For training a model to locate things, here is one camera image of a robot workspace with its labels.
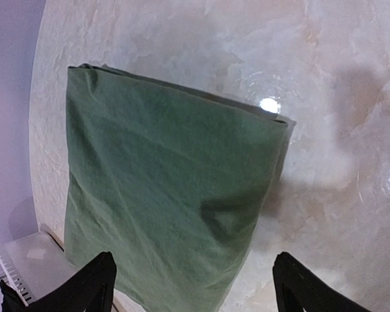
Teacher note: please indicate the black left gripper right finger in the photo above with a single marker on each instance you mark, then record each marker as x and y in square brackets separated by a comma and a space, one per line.
[298, 289]

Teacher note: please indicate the black garment in basket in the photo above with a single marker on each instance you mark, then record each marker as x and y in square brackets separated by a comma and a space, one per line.
[11, 300]

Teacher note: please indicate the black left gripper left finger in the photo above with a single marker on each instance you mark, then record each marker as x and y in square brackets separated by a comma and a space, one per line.
[90, 289]

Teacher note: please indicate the green garment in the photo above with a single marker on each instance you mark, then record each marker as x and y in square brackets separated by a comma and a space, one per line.
[168, 179]

